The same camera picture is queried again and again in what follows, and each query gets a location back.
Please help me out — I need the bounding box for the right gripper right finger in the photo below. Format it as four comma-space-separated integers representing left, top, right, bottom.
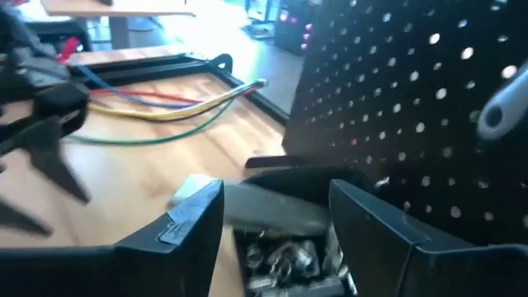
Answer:
328, 178, 528, 297

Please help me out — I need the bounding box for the beige cable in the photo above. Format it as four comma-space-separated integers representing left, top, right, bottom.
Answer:
88, 78, 268, 122

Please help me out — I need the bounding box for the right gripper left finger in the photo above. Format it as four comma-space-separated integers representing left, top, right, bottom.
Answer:
0, 178, 226, 297

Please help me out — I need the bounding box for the wooden board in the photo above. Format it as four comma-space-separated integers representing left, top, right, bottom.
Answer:
40, 0, 196, 50

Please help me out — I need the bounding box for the red flat object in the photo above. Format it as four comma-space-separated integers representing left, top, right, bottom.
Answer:
57, 35, 82, 64

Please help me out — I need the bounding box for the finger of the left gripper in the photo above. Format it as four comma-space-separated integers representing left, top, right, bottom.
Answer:
0, 196, 54, 239
24, 115, 92, 206

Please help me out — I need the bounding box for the small chrome socket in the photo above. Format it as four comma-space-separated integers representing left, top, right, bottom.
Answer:
247, 276, 281, 292
270, 238, 321, 277
245, 243, 265, 269

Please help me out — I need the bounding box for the blue cable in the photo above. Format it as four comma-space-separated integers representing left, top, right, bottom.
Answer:
76, 64, 199, 110

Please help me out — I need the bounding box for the red cable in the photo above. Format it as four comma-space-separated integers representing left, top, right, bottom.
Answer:
88, 87, 259, 105

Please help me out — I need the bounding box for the black pegboard bin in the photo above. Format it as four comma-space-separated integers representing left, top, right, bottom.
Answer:
233, 164, 375, 297

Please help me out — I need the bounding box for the green cable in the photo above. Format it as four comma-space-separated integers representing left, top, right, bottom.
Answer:
65, 98, 237, 147

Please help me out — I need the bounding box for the chrome ratchet wrench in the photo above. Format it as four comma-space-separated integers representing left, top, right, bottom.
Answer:
476, 61, 528, 142

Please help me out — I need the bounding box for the black perforated pegboard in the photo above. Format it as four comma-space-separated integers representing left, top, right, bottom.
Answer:
245, 0, 528, 248

